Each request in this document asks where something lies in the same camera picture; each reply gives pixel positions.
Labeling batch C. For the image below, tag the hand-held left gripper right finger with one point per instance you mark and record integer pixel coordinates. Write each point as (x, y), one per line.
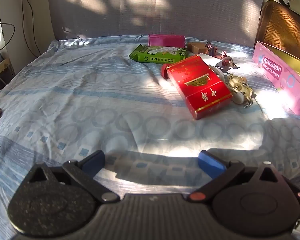
(211, 162)

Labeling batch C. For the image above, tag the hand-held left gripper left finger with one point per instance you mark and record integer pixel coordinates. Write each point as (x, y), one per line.
(95, 162)

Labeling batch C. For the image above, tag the brass roller with white wheels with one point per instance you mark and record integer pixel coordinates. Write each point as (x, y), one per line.
(240, 90)

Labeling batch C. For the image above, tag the red and gold box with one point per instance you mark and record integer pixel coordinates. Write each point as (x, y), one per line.
(200, 85)

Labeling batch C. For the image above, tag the pink biscuit tin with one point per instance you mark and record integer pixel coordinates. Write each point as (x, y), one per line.
(272, 67)

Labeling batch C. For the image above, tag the green wipes packet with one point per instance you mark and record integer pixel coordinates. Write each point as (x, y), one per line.
(160, 55)

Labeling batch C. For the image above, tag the red round cap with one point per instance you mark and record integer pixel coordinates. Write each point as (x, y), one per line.
(164, 71)

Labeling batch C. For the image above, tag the white flat box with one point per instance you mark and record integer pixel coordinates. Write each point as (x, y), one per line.
(210, 58)

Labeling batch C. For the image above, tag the small brown gift box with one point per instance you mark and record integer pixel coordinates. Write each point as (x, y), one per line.
(196, 47)

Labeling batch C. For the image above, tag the magenta pouch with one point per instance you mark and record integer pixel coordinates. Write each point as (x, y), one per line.
(165, 40)

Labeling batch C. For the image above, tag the grey woven headboard panel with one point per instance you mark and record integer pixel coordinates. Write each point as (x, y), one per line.
(140, 5)

